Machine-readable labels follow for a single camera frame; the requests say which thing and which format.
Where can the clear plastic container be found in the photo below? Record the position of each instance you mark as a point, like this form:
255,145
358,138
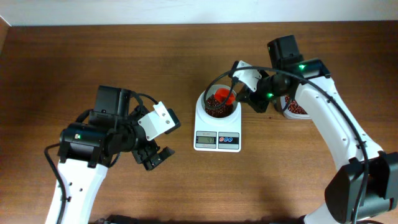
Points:
290,115

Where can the red beans in container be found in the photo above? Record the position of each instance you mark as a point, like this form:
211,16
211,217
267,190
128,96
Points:
293,107

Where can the orange measuring scoop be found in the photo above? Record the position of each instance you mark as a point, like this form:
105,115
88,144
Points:
222,94

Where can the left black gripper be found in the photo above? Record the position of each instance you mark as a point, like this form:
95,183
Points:
149,149

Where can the white kitchen scale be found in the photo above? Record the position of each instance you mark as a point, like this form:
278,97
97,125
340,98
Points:
217,134

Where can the red beans in bowl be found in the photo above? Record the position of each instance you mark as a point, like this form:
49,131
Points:
218,111

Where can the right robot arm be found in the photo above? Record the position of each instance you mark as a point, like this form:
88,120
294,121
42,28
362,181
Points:
365,183

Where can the white round bowl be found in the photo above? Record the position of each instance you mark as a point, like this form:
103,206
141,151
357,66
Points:
212,91

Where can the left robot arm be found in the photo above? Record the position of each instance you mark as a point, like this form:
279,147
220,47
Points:
88,147

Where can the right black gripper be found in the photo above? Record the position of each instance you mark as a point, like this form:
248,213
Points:
247,95

